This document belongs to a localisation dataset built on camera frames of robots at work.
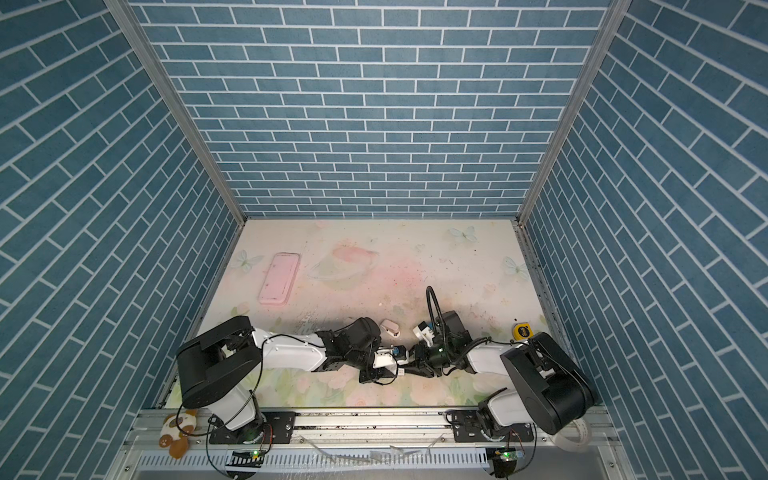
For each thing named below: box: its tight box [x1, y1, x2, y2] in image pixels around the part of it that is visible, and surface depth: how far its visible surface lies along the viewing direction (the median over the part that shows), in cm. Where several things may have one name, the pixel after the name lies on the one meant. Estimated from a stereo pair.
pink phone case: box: [258, 252, 301, 305], surface depth 101 cm
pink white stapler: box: [379, 318, 401, 338], surface depth 90 cm
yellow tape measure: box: [513, 322, 534, 341], surface depth 91 cm
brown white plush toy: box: [159, 409, 197, 459], surface depth 72 cm
